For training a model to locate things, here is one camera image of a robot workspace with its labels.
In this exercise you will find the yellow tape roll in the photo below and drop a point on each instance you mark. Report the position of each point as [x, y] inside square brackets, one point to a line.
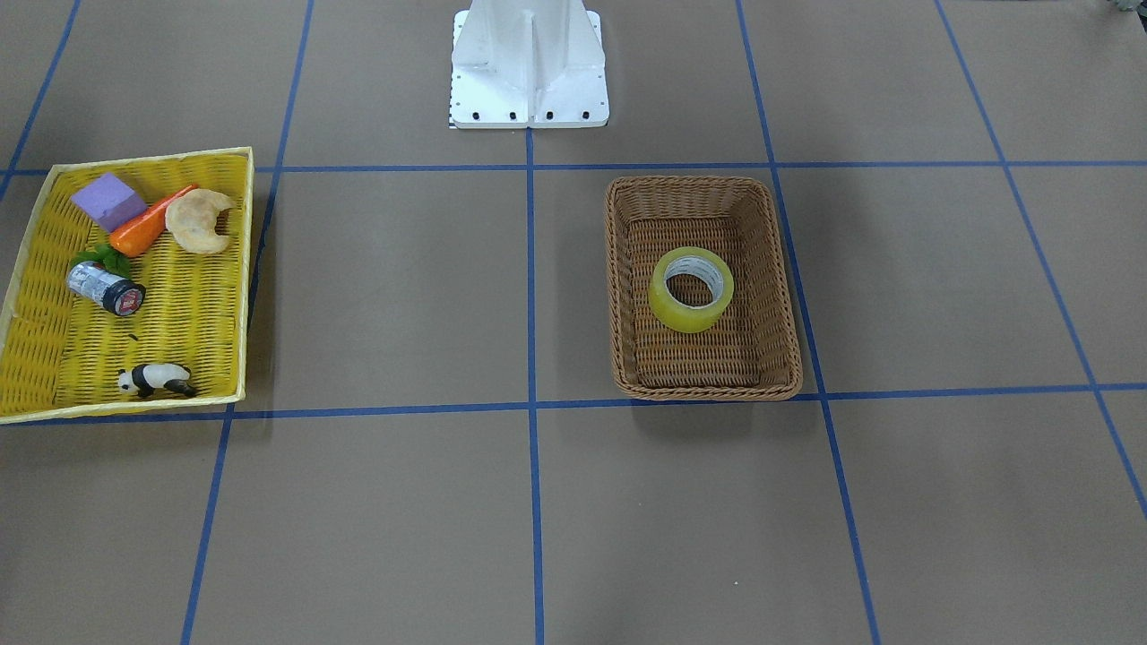
[713, 272]

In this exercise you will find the brown wicker basket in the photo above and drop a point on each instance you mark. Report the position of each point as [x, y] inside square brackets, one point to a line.
[753, 352]

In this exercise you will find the yellow woven plastic basket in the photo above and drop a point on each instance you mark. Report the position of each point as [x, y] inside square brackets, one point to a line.
[62, 353]

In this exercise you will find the beige croissant toy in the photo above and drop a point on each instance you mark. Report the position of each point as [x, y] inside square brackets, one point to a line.
[192, 220]

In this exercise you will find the black and white panda figurine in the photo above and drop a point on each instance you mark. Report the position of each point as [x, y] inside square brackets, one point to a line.
[144, 380]

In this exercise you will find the orange toy carrot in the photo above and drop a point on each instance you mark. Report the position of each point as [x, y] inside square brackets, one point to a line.
[131, 239]

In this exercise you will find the small silver can black lid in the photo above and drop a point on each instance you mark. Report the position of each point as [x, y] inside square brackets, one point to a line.
[114, 293]

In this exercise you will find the purple foam block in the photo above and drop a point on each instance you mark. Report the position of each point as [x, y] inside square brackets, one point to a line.
[109, 202]

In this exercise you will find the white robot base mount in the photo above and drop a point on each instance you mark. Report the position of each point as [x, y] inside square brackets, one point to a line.
[528, 64]

